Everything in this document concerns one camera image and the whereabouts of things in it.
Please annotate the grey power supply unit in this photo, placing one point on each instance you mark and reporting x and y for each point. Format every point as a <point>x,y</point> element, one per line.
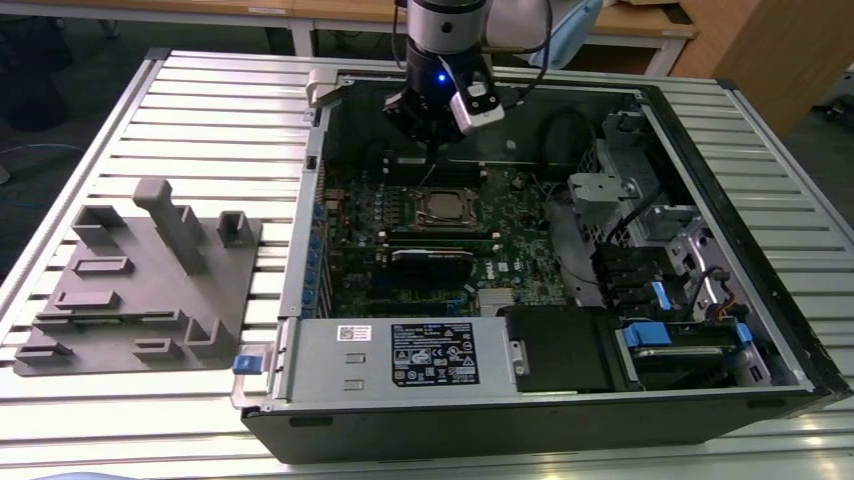
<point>321,360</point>

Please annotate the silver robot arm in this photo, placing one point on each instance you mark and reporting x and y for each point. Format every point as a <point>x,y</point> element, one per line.
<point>444,25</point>

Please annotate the green motherboard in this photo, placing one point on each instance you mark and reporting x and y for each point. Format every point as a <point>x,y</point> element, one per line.
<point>528,260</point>

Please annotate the blue case latch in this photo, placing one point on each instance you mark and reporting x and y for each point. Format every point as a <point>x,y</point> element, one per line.
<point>248,364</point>

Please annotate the grey parts rack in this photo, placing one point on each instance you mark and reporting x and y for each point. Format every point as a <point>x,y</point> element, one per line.
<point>154,300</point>

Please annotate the black plastic connector block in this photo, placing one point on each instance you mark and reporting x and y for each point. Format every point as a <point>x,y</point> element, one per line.
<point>628,272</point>

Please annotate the silver CPU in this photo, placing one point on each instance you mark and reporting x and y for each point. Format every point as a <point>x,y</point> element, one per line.
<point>448,205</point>

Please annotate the black PC case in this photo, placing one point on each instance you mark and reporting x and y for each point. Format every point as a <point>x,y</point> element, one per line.
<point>468,435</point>

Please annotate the black graphics card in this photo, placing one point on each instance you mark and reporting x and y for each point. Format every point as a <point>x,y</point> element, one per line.
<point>431,270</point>

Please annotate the perforated metal drive cage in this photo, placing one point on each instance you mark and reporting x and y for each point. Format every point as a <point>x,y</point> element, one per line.
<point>641,165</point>

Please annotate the wooden desk white legs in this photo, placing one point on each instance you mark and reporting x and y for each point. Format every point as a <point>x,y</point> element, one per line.
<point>635,27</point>
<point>201,7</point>

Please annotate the blue disk carrier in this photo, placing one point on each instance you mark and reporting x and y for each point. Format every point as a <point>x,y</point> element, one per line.
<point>647,334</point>

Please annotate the black hard disk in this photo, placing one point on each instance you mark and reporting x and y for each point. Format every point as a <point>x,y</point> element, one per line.
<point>675,370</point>

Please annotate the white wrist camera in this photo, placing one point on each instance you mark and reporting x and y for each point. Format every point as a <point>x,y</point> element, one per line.
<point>484,115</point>
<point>396,105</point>

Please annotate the green RAM stick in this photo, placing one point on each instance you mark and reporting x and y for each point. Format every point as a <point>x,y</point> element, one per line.
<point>441,243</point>

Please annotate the silver metal bracket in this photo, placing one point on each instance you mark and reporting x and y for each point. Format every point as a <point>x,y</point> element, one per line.
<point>595,197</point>

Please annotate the wooden cabinet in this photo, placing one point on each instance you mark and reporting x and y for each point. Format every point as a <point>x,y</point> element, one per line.
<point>788,50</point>

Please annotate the blue plastic tab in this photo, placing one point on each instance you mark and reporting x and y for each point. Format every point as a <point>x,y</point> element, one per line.
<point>661,295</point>

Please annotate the silver finned heatsink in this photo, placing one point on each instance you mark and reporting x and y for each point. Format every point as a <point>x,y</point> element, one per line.
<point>497,296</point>

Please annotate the grey case latch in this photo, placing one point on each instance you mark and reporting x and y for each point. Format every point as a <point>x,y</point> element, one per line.
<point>322,85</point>

